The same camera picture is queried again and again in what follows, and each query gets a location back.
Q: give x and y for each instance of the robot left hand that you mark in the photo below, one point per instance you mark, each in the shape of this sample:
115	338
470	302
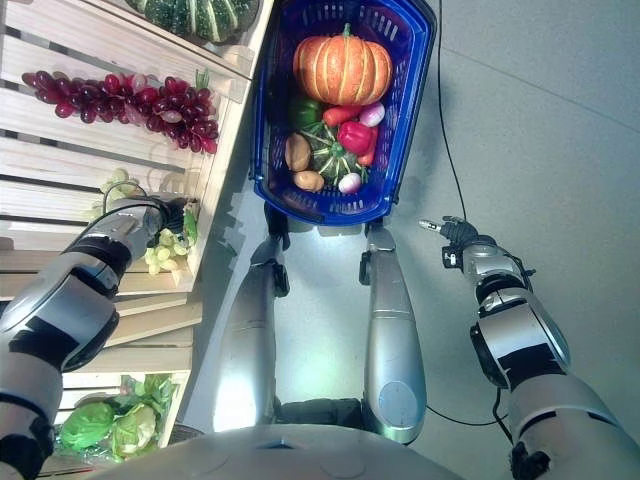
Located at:
179	214

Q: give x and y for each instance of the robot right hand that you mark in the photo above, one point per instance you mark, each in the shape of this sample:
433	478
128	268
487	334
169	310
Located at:
457	231

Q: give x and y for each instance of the green grape bunch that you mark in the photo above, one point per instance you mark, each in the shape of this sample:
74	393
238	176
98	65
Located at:
162	255
117	185

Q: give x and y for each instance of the robot left arm silver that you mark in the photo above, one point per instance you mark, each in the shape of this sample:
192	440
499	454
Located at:
60	310

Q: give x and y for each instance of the robot right arm silver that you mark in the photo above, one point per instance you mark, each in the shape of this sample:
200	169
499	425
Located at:
525	340

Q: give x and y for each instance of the blue plastic shopping basket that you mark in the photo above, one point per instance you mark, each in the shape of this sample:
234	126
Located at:
420	90

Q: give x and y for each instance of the large red grape bunch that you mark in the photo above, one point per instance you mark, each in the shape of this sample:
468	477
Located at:
175	112

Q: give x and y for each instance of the wooden display shelf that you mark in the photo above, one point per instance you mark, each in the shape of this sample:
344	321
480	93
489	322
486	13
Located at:
75	160

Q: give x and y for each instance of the small pink onion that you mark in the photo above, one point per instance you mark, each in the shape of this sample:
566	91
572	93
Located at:
349	183

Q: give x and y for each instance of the robot right leg silver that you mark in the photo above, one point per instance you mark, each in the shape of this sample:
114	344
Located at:
392	340

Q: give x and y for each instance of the robot leg silver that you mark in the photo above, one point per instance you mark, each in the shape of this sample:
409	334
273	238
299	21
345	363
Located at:
392	340
247	340

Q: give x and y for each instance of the large brown potato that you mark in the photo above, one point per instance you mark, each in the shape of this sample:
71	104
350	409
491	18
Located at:
298	152

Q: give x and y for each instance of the small brown potato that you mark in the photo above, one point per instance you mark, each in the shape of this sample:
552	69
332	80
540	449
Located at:
309	181

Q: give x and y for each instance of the red bell pepper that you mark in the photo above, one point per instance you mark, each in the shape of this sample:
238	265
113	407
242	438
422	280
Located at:
356	136

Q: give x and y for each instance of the robot left leg silver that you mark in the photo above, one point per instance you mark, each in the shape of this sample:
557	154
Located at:
247	340

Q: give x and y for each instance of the small green striped squash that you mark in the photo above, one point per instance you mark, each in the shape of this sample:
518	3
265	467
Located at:
332	160

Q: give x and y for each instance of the large pink onion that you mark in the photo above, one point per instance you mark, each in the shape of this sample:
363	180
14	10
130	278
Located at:
372	114

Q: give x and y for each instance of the green bell pepper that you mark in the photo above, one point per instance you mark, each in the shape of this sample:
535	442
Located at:
304	112

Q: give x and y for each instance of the small red grape bunch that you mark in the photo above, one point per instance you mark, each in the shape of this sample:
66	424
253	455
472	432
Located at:
65	95

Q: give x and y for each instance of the green lettuce leaves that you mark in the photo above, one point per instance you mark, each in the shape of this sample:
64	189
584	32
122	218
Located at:
150	392

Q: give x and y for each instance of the large green striped squash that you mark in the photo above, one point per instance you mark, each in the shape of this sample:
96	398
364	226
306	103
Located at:
195	15

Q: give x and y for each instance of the orange pumpkin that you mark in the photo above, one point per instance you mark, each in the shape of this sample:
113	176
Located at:
342	67

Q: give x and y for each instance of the pale green cabbage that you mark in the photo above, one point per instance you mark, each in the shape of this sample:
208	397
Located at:
134	429

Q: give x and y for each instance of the bright green cabbage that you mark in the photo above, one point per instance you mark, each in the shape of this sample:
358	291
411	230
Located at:
87	425

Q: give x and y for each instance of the robot torso silver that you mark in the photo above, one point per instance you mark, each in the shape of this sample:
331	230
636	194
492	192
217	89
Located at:
300	455

